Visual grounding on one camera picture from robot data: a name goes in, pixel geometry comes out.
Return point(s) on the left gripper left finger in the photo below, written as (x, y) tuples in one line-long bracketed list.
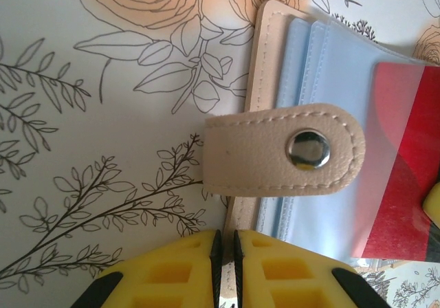
[(154, 280)]

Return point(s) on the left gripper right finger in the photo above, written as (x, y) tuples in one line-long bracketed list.
[(292, 280)]

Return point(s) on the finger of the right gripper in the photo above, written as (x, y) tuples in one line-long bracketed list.
[(434, 205)]

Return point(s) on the red card with black stripe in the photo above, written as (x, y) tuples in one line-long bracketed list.
[(405, 184)]

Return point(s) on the beige leather card holder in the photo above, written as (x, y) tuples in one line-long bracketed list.
[(275, 156)]

